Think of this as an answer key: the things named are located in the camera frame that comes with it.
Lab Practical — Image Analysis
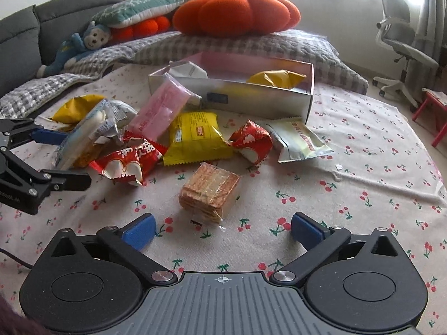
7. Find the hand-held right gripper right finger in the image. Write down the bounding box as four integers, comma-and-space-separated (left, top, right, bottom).
269, 212, 402, 285

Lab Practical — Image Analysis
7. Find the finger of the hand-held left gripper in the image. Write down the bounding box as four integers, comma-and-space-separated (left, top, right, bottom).
0, 151, 92, 191
0, 118, 68, 150

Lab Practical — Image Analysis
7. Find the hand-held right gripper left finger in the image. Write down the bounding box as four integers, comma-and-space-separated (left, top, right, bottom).
45, 213, 179, 285

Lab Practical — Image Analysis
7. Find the blue white snack packet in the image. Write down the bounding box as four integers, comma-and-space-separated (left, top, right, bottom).
52, 99, 116, 170

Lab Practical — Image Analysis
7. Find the red white snack packet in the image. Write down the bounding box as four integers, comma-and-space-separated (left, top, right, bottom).
88, 136, 167, 186

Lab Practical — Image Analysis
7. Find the silver grey snack packet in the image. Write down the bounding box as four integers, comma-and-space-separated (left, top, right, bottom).
105, 99, 138, 137

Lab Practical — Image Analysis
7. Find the clear cracker pack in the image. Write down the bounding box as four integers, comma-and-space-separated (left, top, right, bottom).
179, 162, 241, 224

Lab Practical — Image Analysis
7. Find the small red snack packet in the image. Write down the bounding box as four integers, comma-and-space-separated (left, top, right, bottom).
229, 119, 273, 164

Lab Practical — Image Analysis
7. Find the pink snack packet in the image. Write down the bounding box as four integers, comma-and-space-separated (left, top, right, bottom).
126, 73, 202, 142

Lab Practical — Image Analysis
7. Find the silver cardboard box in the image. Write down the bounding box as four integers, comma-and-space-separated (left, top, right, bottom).
148, 51, 315, 126

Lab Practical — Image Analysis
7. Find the orange snack packet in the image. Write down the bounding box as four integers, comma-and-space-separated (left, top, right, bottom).
73, 142, 105, 168

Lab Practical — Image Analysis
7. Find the yellow foil snack packet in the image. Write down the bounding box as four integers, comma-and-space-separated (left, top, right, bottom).
51, 95, 105, 124

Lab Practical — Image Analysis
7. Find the cherry print sheet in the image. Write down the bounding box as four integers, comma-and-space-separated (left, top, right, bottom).
0, 63, 447, 335

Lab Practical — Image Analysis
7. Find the pale green snack packet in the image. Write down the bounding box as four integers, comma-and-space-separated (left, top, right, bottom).
265, 120, 335, 163

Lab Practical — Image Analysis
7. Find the blue monkey plush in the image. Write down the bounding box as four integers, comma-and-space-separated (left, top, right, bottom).
37, 21, 111, 77

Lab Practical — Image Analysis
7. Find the grey sofa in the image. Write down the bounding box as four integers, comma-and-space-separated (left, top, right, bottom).
0, 0, 123, 95

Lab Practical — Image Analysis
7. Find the large yellow snack packet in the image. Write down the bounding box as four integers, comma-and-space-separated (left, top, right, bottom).
162, 110, 234, 166

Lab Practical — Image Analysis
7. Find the small orange cushion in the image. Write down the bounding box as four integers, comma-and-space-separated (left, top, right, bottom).
110, 16, 172, 40

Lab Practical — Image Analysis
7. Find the teal leaf print cushion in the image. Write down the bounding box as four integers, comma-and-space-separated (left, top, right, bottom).
91, 0, 184, 28

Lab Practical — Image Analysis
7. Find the yellow puffed snack packet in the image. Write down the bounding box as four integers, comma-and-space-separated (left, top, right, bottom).
246, 70, 307, 89

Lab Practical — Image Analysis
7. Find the pink red child chair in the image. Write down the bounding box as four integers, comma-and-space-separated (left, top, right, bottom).
412, 87, 447, 147

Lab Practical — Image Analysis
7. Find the folded newspaper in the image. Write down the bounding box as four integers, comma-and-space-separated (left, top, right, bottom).
422, 88, 447, 105

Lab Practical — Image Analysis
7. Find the grey checkered pillow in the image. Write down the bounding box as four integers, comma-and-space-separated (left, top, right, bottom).
0, 30, 369, 119

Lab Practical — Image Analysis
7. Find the white office chair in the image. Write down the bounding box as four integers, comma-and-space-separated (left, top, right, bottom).
372, 0, 441, 109

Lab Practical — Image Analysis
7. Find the orange pumpkin cushion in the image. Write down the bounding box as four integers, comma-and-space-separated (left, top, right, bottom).
172, 0, 301, 38

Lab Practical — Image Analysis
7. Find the grey curtain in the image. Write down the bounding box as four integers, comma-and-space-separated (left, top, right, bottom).
415, 0, 447, 93

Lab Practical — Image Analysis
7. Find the black cable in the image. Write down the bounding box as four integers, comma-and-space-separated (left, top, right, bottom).
0, 248, 34, 270

